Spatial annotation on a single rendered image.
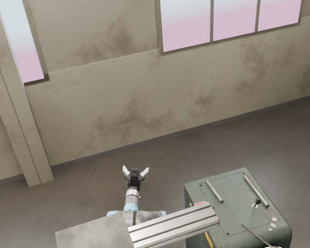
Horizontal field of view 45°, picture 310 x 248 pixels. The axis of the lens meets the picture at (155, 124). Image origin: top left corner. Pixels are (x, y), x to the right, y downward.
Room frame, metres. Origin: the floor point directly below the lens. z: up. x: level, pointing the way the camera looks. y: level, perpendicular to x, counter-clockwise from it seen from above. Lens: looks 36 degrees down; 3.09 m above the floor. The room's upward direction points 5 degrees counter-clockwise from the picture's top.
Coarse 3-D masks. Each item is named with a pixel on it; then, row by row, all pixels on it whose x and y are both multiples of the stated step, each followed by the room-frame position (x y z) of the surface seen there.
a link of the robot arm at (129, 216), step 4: (108, 212) 1.12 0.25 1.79; (112, 212) 1.11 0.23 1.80; (116, 212) 1.10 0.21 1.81; (124, 212) 1.10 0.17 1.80; (128, 212) 1.10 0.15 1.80; (132, 212) 1.10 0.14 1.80; (124, 216) 1.08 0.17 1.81; (128, 216) 1.08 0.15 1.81; (132, 216) 1.07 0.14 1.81; (128, 220) 1.06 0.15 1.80; (132, 220) 1.05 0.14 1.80; (128, 224) 1.04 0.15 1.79; (132, 224) 1.04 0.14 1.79
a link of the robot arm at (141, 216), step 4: (136, 212) 1.10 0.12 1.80; (140, 212) 1.09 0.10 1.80; (144, 212) 1.10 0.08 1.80; (148, 212) 1.11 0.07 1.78; (152, 212) 1.13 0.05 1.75; (156, 212) 1.29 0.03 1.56; (160, 212) 1.34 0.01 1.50; (164, 212) 1.34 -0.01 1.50; (136, 216) 1.07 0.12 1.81; (140, 216) 1.07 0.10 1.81; (144, 216) 1.07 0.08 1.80; (148, 216) 1.08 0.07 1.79; (152, 216) 1.09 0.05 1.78; (156, 216) 1.11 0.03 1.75; (160, 216) 1.26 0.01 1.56; (136, 220) 1.05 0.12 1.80; (140, 220) 1.05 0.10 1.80; (144, 220) 1.05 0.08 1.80; (148, 220) 1.06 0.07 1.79; (136, 224) 1.04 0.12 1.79
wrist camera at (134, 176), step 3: (132, 168) 1.53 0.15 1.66; (135, 168) 1.53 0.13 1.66; (132, 171) 1.51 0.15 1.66; (135, 171) 1.51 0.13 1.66; (138, 171) 1.51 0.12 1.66; (132, 174) 1.50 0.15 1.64; (135, 174) 1.50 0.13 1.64; (138, 174) 1.50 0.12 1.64; (132, 177) 1.50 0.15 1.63; (135, 177) 1.49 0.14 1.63; (138, 177) 1.50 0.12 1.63; (132, 180) 1.49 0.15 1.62; (135, 180) 1.49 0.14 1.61; (132, 183) 1.48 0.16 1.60; (135, 183) 1.48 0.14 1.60; (129, 186) 1.47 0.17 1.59; (132, 186) 1.47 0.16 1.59; (135, 186) 1.47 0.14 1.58
